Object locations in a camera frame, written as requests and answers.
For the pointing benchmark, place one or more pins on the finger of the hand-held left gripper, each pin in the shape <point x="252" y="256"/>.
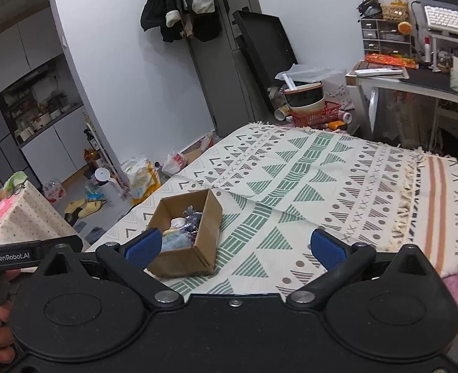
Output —
<point x="76" y="243"/>

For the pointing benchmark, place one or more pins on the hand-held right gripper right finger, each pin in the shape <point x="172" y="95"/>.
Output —
<point x="328" y="250"/>

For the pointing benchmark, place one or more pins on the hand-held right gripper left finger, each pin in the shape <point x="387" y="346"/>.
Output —
<point x="145" y="246"/>

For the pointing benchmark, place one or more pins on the denim fabric patch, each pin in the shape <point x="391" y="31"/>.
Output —
<point x="176" y="243"/>

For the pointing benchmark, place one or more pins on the brown cardboard box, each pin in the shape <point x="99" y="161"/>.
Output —
<point x="205" y="241"/>

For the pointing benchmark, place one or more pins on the yellow slippers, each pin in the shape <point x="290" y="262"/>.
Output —
<point x="83" y="208"/>

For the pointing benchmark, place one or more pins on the dotted tablecloth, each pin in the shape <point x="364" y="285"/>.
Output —
<point x="31" y="217"/>

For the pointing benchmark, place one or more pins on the pack of water bottles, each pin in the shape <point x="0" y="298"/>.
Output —
<point x="54" y="191"/>

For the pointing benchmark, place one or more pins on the white plastic jug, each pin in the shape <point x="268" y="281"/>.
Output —
<point x="106" y="186"/>

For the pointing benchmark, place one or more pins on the white and yellow sack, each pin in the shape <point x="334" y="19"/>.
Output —
<point x="141" y="180"/>

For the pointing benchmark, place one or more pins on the green triangle patterned blanket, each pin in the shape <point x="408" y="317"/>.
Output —
<point x="291" y="186"/>

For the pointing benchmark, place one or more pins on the brown bottle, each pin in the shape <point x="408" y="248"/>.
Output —
<point x="92" y="159"/>

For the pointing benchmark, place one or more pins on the red and white plastic bag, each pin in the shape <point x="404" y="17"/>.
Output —
<point x="174" y="163"/>

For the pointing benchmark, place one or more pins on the orange striped bedsheet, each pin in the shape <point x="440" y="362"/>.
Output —
<point x="434" y="209"/>

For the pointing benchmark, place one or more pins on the small orange packet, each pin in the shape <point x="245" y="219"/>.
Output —
<point x="336" y="126"/>

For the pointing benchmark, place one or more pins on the orange-red plastic basket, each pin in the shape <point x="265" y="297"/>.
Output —
<point x="318" y="116"/>

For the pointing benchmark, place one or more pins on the paper cup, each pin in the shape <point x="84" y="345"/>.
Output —
<point x="281" y="113"/>

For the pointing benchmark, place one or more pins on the translucent plastic bag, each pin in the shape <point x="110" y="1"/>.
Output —
<point x="403" y="118"/>

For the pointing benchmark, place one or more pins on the white kitchen cabinet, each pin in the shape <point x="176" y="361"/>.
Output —
<point x="31" y="97"/>

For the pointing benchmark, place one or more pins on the ceramic bowl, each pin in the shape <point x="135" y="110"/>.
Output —
<point x="304" y="97"/>

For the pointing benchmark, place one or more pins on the white desk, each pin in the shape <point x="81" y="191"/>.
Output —
<point x="392" y="83"/>

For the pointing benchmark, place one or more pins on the white plastic sheet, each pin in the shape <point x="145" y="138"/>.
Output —
<point x="310" y="72"/>

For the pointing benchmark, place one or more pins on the white remote control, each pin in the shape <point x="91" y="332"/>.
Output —
<point x="378" y="72"/>

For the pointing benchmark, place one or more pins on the grey door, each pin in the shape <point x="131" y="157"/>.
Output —
<point x="229" y="77"/>

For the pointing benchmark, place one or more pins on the orange snack packet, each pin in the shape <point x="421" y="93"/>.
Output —
<point x="392" y="60"/>

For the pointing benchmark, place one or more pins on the black flat panel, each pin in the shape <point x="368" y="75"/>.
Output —
<point x="267" y="46"/>

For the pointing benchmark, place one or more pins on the grey drawer organizer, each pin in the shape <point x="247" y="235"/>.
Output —
<point x="384" y="39"/>

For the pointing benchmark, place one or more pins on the white bottle with red cap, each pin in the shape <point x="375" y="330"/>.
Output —
<point x="428" y="50"/>

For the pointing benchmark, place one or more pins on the dark hanging coat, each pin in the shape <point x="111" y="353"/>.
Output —
<point x="174" y="15"/>

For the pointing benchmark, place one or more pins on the orange round plush toy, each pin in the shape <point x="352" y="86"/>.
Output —
<point x="404" y="28"/>

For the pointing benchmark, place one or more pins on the wicker basket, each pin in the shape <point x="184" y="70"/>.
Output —
<point x="394" y="11"/>

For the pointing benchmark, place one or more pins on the white keyboard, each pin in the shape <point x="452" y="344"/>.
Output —
<point x="450" y="21"/>

